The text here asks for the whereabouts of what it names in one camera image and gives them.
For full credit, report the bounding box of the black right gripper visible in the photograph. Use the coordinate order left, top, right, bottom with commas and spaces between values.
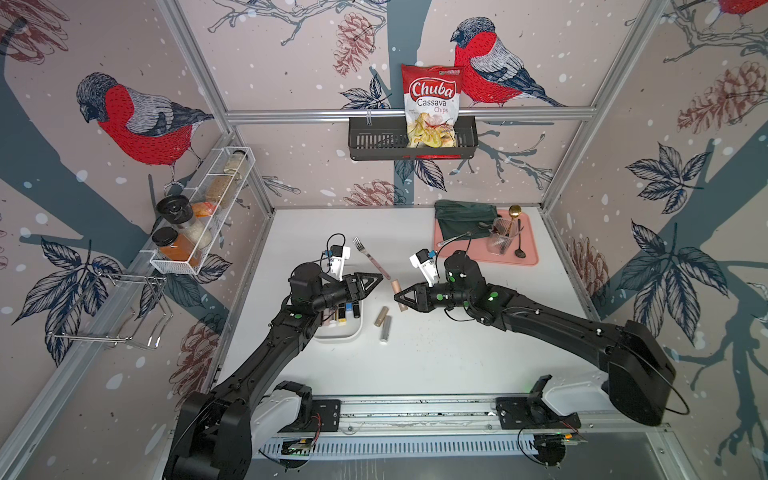
392, 281, 472, 317

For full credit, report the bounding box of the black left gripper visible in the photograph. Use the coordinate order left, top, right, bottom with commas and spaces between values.
311, 274, 383, 315

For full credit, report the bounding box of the silver lipstick tube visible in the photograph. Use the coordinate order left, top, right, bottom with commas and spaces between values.
379, 316, 392, 344

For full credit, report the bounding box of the white rectangular storage box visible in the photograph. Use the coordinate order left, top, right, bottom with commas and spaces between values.
313, 301, 363, 343

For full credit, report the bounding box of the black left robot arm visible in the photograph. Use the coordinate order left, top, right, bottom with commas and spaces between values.
162, 262, 383, 479

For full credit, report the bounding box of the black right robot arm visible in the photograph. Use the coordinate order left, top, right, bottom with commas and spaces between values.
394, 251, 676, 426

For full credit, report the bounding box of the beige gold lipstick tube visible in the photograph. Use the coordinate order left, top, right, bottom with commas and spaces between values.
374, 306, 389, 327

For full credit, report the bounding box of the dark green cloth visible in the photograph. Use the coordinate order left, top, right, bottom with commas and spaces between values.
434, 199, 499, 240

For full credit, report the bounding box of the clear ribbed glass cup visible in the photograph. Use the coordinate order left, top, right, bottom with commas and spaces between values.
487, 217, 516, 255

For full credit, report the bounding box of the pink silicone mat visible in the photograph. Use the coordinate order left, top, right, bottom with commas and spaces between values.
432, 208, 539, 267

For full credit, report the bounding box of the black spoon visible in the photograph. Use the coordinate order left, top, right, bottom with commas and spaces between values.
514, 217, 527, 259

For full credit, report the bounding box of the gold spoon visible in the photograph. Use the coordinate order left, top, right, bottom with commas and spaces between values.
507, 205, 522, 238

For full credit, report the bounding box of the tan spice jar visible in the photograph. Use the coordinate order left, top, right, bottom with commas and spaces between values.
205, 175, 238, 208

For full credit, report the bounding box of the pale spice jar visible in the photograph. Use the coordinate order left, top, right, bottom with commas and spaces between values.
223, 150, 249, 181

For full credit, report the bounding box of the black lid orange spice jar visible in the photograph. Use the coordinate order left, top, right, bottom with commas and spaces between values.
152, 227, 200, 267

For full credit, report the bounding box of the black lid white spice jar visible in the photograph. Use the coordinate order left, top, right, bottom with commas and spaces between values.
156, 195, 213, 249

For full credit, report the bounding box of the red cassava chips bag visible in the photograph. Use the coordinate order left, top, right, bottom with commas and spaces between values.
401, 65, 462, 148

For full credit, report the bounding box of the pink handled fork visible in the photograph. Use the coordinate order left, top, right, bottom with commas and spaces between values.
353, 236, 391, 281

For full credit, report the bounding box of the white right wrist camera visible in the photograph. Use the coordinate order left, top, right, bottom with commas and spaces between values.
409, 248, 439, 287

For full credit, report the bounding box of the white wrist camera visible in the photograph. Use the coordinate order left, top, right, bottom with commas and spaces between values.
328, 245, 351, 281
409, 248, 439, 287

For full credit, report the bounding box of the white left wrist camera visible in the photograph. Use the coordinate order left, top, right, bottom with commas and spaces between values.
328, 245, 351, 281

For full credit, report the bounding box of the white handled fork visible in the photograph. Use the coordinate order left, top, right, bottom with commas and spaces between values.
435, 231, 472, 249

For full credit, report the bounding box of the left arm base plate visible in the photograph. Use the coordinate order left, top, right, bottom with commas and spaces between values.
280, 399, 341, 434

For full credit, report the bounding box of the black wall basket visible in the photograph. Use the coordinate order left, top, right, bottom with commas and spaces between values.
348, 116, 479, 161

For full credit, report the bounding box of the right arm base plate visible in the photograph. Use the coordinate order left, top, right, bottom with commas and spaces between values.
495, 395, 581, 431

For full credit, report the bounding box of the wire hook rack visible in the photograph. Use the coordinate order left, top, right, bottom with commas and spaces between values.
45, 273, 174, 350

